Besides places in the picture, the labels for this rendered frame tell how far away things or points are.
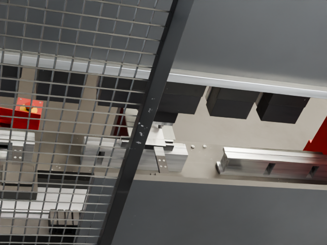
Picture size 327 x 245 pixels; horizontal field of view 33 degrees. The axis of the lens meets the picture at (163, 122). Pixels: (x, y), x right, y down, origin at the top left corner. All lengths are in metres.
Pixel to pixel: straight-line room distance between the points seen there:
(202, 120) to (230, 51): 2.35
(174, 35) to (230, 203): 0.81
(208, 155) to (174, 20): 1.50
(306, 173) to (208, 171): 0.42
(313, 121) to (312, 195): 2.81
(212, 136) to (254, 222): 2.20
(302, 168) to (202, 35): 0.98
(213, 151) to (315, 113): 2.31
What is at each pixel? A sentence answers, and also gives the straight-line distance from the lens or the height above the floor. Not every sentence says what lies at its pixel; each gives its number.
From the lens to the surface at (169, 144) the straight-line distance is 2.06.
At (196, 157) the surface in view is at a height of 0.87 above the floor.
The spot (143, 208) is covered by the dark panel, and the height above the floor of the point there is 1.23.
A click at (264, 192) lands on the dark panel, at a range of 1.56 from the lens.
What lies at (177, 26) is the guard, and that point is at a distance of 0.82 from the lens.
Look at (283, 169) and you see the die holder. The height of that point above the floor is 0.93.
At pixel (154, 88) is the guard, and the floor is 1.82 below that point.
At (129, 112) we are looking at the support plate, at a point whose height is 1.00.
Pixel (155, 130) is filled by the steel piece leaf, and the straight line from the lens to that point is 2.10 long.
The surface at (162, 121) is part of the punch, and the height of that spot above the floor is 1.10.
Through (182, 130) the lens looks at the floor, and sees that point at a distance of 3.76.
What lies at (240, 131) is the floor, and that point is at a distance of 3.96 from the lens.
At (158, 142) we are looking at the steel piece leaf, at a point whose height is 1.00.
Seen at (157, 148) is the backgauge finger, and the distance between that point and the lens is 2.02.
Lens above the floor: 2.32
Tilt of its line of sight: 38 degrees down
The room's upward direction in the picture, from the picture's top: 20 degrees clockwise
